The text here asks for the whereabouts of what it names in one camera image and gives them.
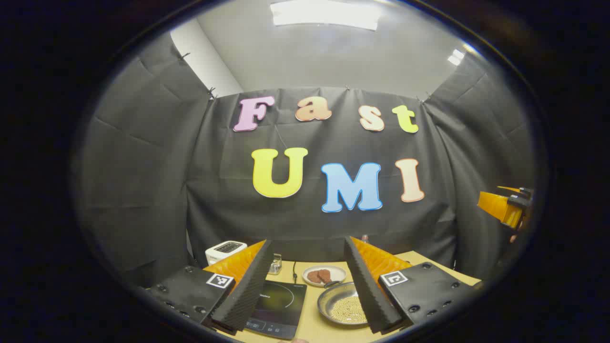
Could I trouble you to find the stainless steel pot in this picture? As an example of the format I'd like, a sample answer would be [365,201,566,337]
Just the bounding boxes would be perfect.
[317,281,370,326]

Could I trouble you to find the white oval plate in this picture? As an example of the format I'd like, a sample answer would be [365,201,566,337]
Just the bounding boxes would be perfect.
[302,265,347,288]

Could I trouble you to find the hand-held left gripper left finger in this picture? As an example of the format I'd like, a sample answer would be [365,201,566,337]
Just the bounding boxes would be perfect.
[148,240,275,335]

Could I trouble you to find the white toaster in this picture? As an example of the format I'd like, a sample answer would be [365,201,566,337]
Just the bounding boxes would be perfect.
[205,241,248,266]

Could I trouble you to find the large ceiling light panel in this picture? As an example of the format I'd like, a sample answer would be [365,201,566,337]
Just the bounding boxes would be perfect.
[270,0,382,31]

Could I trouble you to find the pile of soybeans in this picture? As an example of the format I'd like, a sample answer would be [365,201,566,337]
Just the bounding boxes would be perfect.
[330,295,368,323]

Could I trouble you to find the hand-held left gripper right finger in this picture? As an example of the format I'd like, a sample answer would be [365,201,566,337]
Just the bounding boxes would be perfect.
[344,236,482,334]

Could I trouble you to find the black induction cooktop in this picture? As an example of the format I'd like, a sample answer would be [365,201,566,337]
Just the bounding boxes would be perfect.
[244,280,307,340]

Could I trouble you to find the black backdrop cloth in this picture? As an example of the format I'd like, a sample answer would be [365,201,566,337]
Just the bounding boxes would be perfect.
[76,31,537,291]

